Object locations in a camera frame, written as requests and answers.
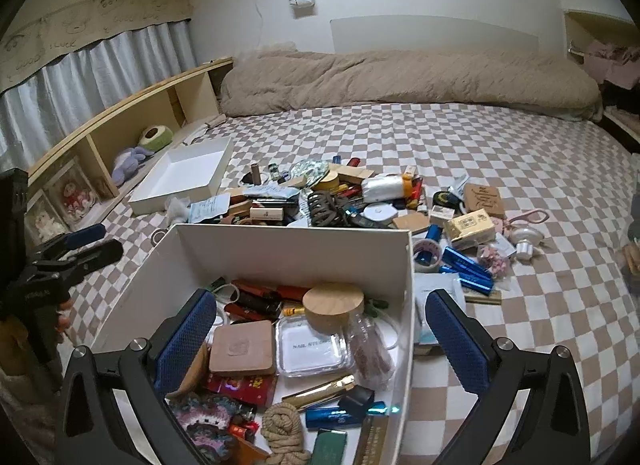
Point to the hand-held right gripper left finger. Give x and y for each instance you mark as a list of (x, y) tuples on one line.
[(187, 340)]

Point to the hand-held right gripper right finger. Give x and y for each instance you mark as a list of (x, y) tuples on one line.
[(455, 340)]

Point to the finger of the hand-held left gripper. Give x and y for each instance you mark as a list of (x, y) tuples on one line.
[(100, 251), (87, 234)]

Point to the dark crochet yarn piece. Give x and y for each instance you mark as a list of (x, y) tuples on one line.
[(205, 425)]

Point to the pink flower ornament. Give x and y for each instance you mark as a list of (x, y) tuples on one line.
[(492, 260)]

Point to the white storage box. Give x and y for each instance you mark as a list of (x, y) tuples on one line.
[(300, 255)]

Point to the dark green rectangular case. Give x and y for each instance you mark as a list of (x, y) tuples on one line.
[(327, 447)]

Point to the person's left hand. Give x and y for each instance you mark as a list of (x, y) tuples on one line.
[(63, 321)]

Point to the white rabbit doll display case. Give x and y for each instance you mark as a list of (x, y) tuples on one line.
[(45, 222)]

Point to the red doll display case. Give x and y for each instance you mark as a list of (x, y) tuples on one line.
[(75, 195)]

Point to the red envelope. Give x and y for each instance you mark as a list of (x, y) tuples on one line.
[(245, 390)]

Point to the purple plush toy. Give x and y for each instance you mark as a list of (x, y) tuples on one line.
[(127, 165)]

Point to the crumpled clear plastic wrap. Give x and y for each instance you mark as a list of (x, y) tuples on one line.
[(177, 207)]

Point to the clear tape roll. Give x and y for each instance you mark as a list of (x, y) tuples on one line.
[(427, 255)]

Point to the small white rectangular box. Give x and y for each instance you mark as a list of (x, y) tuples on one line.
[(504, 246)]

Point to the short blue metallic tube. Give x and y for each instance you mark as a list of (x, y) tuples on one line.
[(433, 232)]

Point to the clear square plastic dish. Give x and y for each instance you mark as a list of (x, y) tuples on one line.
[(300, 350)]

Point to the cream yellow box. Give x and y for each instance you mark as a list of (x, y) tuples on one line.
[(470, 227)]

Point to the white blue printed packet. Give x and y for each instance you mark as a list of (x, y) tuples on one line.
[(207, 208)]

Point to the black binder clip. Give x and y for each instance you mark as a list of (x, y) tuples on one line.
[(356, 400)]

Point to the white shallow tray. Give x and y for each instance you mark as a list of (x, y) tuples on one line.
[(185, 170)]

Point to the green avocado plush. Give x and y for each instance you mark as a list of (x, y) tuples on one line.
[(156, 137)]

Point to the white pearl round bottle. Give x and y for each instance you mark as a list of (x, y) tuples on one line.
[(522, 240)]

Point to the wooden bedside shelf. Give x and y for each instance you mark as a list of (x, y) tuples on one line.
[(125, 105)]

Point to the black round tin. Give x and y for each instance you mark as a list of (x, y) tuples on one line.
[(446, 200)]

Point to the shiny gold bar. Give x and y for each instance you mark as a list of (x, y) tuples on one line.
[(320, 391)]

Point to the engraved brown wooden box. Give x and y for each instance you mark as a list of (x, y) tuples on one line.
[(484, 200)]

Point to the white round disc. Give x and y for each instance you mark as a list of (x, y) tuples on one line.
[(378, 213)]

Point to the cream lipstick box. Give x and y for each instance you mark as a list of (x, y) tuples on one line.
[(266, 213)]

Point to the grey curtain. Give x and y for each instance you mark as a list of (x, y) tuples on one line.
[(100, 85)]

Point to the silver foil packet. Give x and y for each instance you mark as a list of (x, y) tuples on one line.
[(382, 187)]

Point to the brown cylinder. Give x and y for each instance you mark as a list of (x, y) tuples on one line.
[(256, 174)]

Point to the brown hair claw clip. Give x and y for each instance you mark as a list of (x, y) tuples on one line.
[(325, 210)]

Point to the light wooden block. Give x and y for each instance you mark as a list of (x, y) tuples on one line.
[(355, 173)]

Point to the checkered bed sheet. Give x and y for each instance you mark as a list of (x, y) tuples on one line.
[(450, 145)]

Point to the green floral pouch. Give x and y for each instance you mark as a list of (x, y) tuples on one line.
[(307, 172)]

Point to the beige printed valance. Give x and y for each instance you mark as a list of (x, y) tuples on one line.
[(100, 17)]

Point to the beige quilt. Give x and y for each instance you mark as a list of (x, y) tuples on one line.
[(400, 82)]

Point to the pink clothes pile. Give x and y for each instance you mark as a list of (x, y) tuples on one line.
[(610, 62)]

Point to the white open wardrobe shelf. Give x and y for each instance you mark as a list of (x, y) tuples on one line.
[(580, 30)]

